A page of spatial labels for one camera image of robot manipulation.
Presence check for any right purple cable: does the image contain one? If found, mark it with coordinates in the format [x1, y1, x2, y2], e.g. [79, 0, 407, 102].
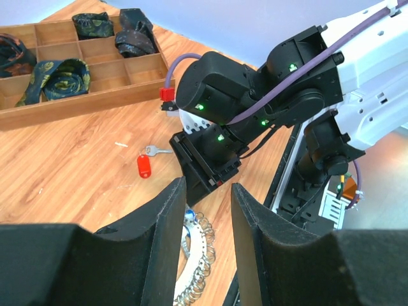
[159, 0, 402, 127]

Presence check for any plain silver key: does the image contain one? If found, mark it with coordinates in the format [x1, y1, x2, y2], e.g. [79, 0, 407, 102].
[145, 145, 173, 157]

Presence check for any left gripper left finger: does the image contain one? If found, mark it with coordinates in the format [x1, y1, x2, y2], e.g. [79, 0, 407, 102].
[1, 178, 186, 305]

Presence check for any wooden compartment tray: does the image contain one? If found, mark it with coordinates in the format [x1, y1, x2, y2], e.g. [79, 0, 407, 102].
[1, 20, 168, 131]

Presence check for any rolled dark tie top-left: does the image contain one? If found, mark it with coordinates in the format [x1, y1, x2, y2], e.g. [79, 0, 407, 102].
[1, 33, 37, 78]

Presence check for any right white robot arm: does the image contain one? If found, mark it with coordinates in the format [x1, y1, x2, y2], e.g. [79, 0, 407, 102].
[160, 1, 407, 214]

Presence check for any rolled dark tie top-right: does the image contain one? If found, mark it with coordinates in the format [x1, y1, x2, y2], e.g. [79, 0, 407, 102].
[71, 12, 114, 40]

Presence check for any rolled dark tie right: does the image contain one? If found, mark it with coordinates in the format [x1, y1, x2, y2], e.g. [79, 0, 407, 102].
[115, 8, 159, 58]

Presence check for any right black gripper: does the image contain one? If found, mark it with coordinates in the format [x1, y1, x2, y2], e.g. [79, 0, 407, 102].
[170, 124, 249, 207]

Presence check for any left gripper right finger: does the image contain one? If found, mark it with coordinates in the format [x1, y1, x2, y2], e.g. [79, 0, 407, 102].
[231, 183, 407, 305]

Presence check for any rolled dark tie front-left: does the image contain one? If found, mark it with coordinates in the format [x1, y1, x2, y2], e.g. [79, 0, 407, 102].
[15, 58, 91, 107]

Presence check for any red tagged key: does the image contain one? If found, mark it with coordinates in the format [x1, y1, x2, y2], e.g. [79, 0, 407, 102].
[137, 154, 151, 179]

